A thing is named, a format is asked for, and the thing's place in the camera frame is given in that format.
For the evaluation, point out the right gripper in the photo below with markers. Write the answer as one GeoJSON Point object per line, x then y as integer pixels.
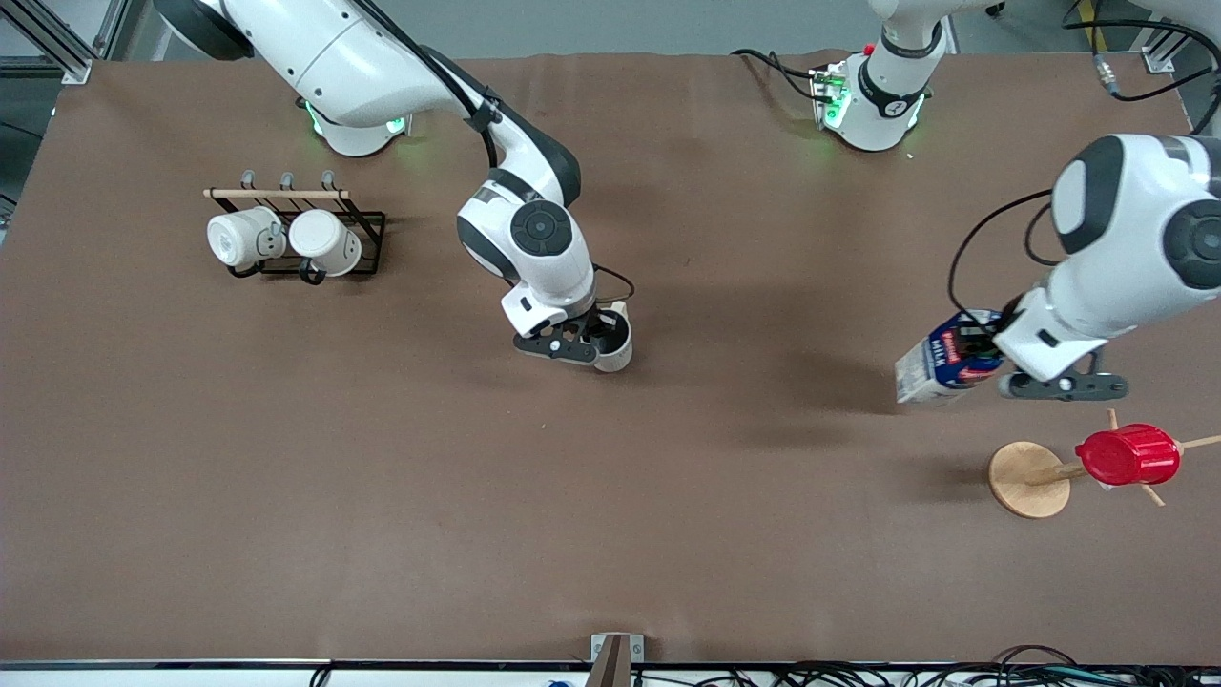
{"type": "Point", "coordinates": [603, 330]}

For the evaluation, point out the white mug with face print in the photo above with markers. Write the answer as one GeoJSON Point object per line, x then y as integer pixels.
{"type": "Point", "coordinates": [234, 239]}

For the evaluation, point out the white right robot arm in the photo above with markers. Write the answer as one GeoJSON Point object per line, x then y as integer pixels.
{"type": "Point", "coordinates": [334, 57]}

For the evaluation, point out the aluminium frame profile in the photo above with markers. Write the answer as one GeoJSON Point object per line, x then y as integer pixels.
{"type": "Point", "coordinates": [57, 43]}

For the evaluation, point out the metal table edge bracket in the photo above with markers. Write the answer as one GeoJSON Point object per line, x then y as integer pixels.
{"type": "Point", "coordinates": [616, 654]}

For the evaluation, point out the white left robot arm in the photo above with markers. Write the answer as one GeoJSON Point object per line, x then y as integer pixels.
{"type": "Point", "coordinates": [1135, 239]}

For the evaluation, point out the wooden mug tree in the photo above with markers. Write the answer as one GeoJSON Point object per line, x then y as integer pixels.
{"type": "Point", "coordinates": [1025, 482]}

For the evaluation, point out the blue and white milk carton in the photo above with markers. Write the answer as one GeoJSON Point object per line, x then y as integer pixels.
{"type": "Point", "coordinates": [930, 367]}

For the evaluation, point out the red plastic cup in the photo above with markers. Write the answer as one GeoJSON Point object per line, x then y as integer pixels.
{"type": "Point", "coordinates": [1130, 455]}

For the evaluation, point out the white cup with grey inside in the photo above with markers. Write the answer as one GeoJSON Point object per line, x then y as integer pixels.
{"type": "Point", "coordinates": [618, 358]}

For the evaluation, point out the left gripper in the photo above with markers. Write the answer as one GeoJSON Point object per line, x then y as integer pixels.
{"type": "Point", "coordinates": [978, 345]}

